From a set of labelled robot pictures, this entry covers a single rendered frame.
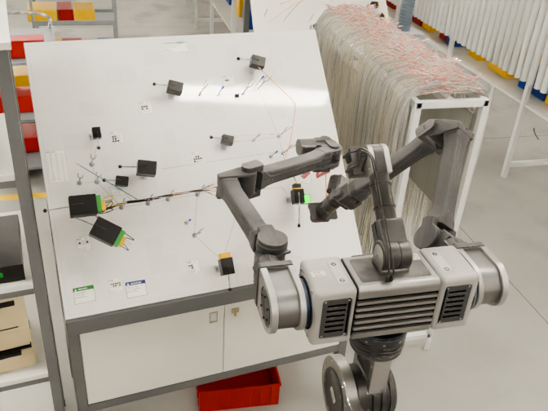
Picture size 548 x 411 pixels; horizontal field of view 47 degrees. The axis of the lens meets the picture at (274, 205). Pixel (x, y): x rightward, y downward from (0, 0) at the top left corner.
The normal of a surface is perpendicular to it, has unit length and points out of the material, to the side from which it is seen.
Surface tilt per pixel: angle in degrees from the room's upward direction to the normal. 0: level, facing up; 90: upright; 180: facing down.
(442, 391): 0
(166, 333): 90
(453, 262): 0
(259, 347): 90
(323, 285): 0
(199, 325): 90
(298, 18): 50
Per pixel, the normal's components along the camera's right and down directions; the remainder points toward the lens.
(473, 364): 0.06, -0.86
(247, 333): 0.37, 0.49
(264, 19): 0.22, -0.17
